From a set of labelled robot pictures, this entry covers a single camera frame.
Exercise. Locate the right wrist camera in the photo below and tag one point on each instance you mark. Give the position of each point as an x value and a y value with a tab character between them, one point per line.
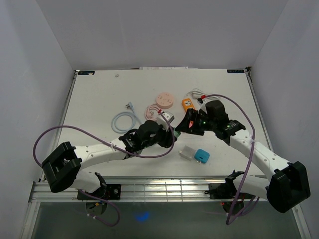
203	100

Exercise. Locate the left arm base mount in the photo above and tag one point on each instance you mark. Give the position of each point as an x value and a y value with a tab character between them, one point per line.
109	191

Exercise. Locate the corner label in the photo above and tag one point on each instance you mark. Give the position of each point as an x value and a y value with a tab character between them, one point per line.
235	71
86	73

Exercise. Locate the right corner label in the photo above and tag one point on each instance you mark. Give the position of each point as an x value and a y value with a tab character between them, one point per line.
235	71

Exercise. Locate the green charger plug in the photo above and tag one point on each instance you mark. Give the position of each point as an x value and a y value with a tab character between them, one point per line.
177	134

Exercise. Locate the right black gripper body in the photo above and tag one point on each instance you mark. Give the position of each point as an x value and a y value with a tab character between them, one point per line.
209	124

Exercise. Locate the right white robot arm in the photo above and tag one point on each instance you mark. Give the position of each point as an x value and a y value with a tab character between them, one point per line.
285	184

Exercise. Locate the orange power strip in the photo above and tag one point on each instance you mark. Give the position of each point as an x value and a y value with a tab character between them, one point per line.
187	104

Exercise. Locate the aluminium rail frame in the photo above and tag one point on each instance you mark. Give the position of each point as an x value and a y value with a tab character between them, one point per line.
93	99

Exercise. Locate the white grey charger plug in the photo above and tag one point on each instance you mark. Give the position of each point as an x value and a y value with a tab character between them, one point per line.
187	153

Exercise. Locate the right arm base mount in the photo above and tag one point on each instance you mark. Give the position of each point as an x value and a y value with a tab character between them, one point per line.
252	187

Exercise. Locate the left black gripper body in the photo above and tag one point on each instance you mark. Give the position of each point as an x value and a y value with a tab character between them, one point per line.
162	137

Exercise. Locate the left corner label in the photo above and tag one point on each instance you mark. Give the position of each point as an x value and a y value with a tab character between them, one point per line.
86	73

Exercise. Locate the blue charger plug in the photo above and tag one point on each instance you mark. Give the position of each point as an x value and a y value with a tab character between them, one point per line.
202	156

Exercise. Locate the pink round power strip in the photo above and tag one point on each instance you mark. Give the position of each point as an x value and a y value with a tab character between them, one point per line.
164	100

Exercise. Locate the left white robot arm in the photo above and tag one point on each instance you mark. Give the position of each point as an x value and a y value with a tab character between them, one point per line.
65	167

